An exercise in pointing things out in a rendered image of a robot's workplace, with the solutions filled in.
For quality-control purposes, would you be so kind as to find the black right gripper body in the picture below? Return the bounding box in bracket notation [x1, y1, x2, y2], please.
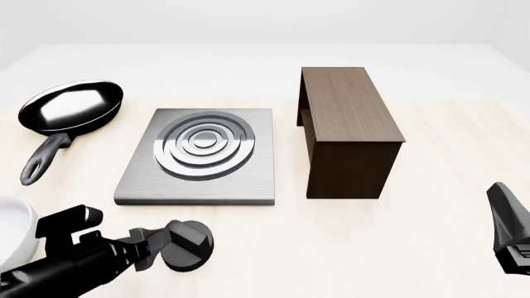
[494, 241, 530, 276]

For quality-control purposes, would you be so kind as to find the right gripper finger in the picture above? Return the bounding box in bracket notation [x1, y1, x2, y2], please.
[485, 181, 530, 253]

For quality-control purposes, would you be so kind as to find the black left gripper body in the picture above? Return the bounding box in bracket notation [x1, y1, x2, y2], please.
[108, 227, 151, 273]

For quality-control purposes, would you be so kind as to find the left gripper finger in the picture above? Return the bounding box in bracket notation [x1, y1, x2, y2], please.
[141, 226, 172, 248]
[143, 244, 167, 271]

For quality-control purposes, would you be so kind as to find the round black stove knob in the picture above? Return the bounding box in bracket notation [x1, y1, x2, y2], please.
[159, 219, 214, 273]

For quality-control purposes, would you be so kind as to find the flat grey stove plate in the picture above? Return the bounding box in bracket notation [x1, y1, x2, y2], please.
[113, 107, 277, 207]

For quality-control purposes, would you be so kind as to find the white bowl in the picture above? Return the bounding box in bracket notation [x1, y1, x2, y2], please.
[0, 195, 40, 272]

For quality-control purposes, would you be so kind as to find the black frying pan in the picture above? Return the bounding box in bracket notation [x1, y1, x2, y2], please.
[17, 79, 125, 186]

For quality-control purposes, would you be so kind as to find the dark brown wooden cabinet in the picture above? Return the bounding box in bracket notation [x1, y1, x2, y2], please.
[296, 66, 407, 199]

